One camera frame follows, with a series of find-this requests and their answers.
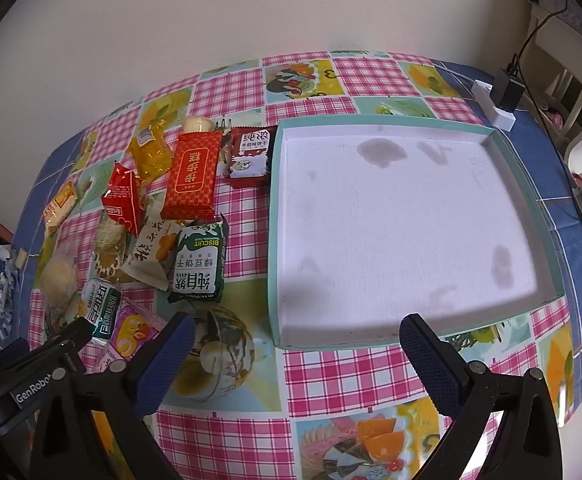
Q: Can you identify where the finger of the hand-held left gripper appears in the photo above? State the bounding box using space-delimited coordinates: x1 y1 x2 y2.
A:
38 317 94 361

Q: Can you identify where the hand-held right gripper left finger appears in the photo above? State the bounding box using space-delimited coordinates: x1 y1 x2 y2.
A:
30 311 196 480

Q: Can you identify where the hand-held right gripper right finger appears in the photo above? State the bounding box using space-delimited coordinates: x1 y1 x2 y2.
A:
399 313 563 480

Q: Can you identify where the white green snack packet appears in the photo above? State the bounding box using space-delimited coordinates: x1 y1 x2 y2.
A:
78 277 123 346

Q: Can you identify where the pink snack packet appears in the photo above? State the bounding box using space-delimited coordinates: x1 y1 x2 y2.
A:
93 297 169 373

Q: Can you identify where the clear-wrapped round pastry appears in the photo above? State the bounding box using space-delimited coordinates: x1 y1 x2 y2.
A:
38 255 89 331

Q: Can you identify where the small clear-wrapped pastry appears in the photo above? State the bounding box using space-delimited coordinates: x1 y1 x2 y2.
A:
93 210 129 286

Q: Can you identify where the green biscuit packet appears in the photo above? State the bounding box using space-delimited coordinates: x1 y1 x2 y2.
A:
167 214 229 305

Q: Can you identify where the beige fruit-print snack packet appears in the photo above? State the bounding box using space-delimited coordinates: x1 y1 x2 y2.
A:
121 217 182 292

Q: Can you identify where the orange yellow cake packet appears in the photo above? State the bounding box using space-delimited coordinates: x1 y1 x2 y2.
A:
43 180 79 233

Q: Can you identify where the small red snack packet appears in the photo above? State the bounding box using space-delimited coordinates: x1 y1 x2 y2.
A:
101 161 147 238

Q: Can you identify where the teal shallow cardboard box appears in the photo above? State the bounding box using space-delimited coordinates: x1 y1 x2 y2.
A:
267 119 565 352

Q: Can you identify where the large red gold-print snack packet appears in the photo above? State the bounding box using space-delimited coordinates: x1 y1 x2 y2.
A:
160 130 223 221

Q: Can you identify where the yellow transparent snack packet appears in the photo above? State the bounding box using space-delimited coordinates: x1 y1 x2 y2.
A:
128 125 176 181

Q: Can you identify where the dark red biscuit packet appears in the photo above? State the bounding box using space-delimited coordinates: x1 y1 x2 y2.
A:
221 126 278 188

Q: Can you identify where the cream jelly cup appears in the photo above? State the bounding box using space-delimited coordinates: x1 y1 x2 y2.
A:
181 115 216 133

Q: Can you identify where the crumpled blue white wrapper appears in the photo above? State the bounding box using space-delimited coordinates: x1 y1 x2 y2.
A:
0 245 29 331

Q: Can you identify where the white power strip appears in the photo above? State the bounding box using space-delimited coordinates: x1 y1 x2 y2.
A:
471 79 517 132

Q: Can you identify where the pink checked printed tablecloth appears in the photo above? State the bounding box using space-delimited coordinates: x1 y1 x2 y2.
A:
26 50 574 480

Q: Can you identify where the black charger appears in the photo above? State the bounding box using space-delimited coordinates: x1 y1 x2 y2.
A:
491 62 526 113

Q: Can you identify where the white cable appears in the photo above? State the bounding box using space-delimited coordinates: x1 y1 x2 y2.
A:
433 62 477 88

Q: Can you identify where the black cable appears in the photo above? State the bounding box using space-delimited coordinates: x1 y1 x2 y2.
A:
514 0 572 68

